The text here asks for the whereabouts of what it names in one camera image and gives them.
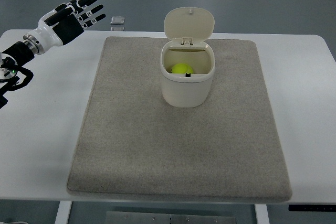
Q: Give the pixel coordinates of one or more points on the grey metal base plate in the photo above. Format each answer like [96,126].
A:
[141,217]

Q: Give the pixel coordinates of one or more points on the clear floor plate upper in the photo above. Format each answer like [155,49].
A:
[117,20]

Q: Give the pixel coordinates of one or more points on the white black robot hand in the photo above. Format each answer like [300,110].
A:
[62,25]

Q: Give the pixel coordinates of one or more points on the yellow tennis ball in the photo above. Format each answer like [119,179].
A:
[182,68]

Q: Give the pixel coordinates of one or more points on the white table leg left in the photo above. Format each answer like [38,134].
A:
[63,212]

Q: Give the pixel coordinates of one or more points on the black table control panel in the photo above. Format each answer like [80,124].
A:
[312,208]

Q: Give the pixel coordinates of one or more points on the grey fabric mat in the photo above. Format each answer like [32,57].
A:
[133,144]

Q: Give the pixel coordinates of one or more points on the clear floor plate lower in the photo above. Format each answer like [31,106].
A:
[117,28]

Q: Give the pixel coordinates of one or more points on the white table leg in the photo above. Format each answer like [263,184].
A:
[261,214]
[63,212]

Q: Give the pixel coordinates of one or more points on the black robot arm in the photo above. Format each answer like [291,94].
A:
[13,74]

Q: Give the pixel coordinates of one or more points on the beige lidded bin box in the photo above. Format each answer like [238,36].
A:
[187,62]

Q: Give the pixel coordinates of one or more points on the clear floor plate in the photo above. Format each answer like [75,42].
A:
[117,20]
[117,28]

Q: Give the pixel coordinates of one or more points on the white table leg right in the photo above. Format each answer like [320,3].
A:
[261,214]

